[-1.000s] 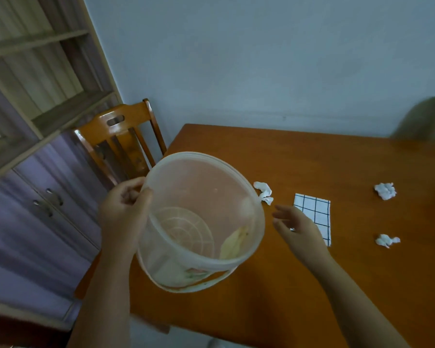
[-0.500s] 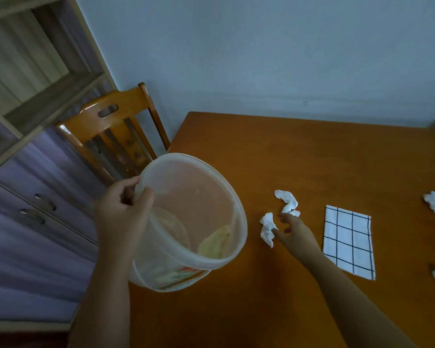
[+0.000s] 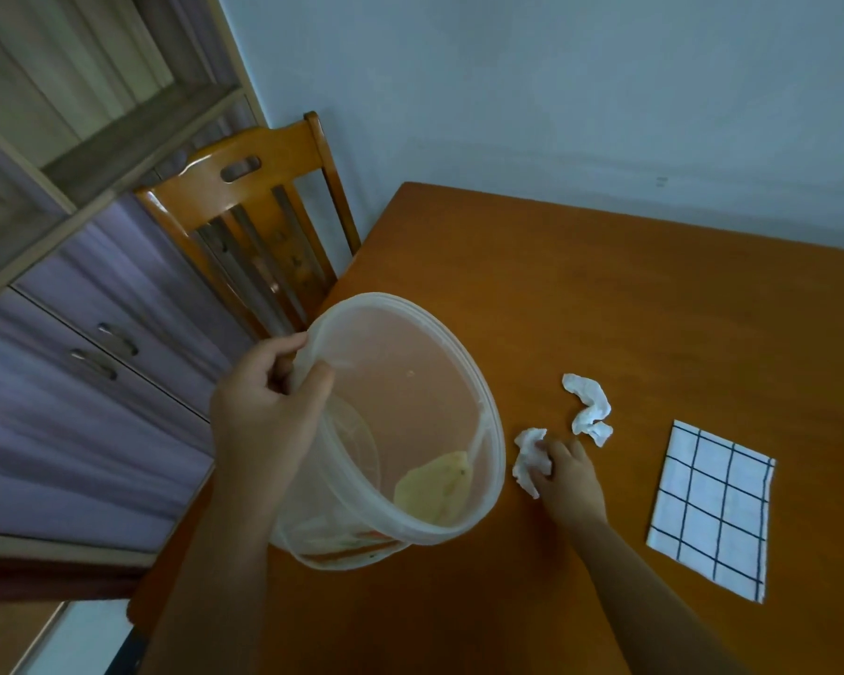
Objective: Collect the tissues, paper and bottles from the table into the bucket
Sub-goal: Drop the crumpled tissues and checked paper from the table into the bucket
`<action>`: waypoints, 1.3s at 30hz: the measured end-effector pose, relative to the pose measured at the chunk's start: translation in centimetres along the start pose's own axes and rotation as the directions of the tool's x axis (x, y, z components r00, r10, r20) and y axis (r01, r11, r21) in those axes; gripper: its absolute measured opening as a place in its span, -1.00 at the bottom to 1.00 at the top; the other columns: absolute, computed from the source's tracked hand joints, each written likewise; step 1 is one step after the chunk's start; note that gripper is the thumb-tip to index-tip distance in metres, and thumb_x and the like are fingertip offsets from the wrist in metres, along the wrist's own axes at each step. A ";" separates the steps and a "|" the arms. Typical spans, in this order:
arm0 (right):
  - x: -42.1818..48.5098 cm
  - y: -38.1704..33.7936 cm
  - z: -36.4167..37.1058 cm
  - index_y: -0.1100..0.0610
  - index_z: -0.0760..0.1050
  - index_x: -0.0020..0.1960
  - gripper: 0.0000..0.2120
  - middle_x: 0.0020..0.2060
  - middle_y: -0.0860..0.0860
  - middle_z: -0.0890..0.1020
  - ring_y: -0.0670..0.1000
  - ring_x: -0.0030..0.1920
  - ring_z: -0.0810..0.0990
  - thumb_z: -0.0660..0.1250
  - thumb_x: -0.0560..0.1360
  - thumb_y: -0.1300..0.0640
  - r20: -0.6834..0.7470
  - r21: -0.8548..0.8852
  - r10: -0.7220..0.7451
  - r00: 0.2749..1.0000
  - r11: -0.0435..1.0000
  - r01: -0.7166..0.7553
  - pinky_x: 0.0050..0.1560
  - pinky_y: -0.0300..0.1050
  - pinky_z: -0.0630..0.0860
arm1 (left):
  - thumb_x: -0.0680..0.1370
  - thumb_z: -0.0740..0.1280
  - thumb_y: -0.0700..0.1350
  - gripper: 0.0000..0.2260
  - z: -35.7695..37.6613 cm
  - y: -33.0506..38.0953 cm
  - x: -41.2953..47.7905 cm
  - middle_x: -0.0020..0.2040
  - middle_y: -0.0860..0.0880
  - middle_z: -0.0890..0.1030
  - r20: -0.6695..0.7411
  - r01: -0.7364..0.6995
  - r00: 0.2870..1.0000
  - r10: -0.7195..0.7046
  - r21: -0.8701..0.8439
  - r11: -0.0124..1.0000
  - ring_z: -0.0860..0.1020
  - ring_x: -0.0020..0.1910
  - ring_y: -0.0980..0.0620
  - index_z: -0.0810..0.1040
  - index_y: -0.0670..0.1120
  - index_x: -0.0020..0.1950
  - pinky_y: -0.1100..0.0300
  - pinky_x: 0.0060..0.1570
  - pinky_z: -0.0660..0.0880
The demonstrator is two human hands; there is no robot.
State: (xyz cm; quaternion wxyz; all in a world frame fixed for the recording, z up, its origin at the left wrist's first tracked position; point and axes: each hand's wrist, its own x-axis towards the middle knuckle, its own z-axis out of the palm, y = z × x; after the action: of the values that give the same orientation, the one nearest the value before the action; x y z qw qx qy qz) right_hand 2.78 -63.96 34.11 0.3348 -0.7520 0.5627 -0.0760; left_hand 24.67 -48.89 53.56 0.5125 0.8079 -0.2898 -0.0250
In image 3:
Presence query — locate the wooden chair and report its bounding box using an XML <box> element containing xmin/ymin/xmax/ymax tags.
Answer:
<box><xmin>134</xmin><ymin>110</ymin><xmax>362</xmax><ymax>342</ymax></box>

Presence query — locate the white black grid cloth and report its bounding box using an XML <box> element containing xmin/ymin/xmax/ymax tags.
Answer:
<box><xmin>645</xmin><ymin>419</ymin><xmax>777</xmax><ymax>604</ymax></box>

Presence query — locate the metal drawer handle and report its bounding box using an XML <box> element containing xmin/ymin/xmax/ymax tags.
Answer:
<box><xmin>97</xmin><ymin>322</ymin><xmax>141</xmax><ymax>358</ymax></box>
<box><xmin>69</xmin><ymin>349</ymin><xmax>119</xmax><ymax>382</ymax></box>

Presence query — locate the translucent plastic bucket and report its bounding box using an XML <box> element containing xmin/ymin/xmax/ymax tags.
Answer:
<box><xmin>270</xmin><ymin>292</ymin><xmax>507</xmax><ymax>572</ymax></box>

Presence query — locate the pale yellow scrap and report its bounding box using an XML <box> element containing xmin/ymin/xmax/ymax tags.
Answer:
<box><xmin>393</xmin><ymin>450</ymin><xmax>475</xmax><ymax>527</ymax></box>

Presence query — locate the person's right forearm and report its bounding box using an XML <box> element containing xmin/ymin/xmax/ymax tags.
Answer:
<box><xmin>569</xmin><ymin>516</ymin><xmax>754</xmax><ymax>675</ymax></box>

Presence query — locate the person's right hand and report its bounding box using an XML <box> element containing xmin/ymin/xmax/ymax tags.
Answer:
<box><xmin>531</xmin><ymin>436</ymin><xmax>610</xmax><ymax>532</ymax></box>

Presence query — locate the person's left hand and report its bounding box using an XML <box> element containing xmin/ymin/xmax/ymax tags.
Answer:
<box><xmin>210</xmin><ymin>332</ymin><xmax>336</xmax><ymax>530</ymax></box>

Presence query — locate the white tissue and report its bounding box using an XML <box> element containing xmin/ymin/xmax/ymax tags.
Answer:
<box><xmin>511</xmin><ymin>427</ymin><xmax>554</xmax><ymax>500</ymax></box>
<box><xmin>561</xmin><ymin>373</ymin><xmax>614</xmax><ymax>448</ymax></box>

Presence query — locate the wooden table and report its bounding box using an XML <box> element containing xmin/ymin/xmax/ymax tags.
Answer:
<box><xmin>126</xmin><ymin>180</ymin><xmax>844</xmax><ymax>675</ymax></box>

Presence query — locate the purple and grey cabinet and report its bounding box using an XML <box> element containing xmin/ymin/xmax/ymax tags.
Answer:
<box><xmin>0</xmin><ymin>0</ymin><xmax>268</xmax><ymax>602</ymax></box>

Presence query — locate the person's left forearm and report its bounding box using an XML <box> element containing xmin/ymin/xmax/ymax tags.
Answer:
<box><xmin>140</xmin><ymin>495</ymin><xmax>286</xmax><ymax>675</ymax></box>

